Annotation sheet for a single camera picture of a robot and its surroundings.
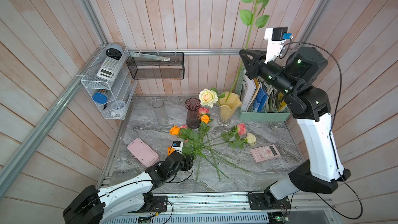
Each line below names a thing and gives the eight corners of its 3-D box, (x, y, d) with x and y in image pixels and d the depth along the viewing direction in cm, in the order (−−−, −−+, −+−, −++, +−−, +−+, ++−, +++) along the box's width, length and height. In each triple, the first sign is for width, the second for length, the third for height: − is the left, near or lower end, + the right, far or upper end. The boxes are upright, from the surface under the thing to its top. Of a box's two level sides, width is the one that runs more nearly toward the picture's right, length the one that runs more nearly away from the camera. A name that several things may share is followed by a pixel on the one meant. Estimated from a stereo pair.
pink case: (127, 150, 93) (125, 147, 91) (139, 139, 98) (137, 136, 96) (149, 170, 86) (148, 168, 83) (161, 157, 90) (160, 155, 88)
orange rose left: (170, 135, 98) (169, 132, 95) (171, 129, 101) (170, 125, 98) (179, 135, 98) (179, 132, 95) (180, 129, 101) (179, 125, 98)
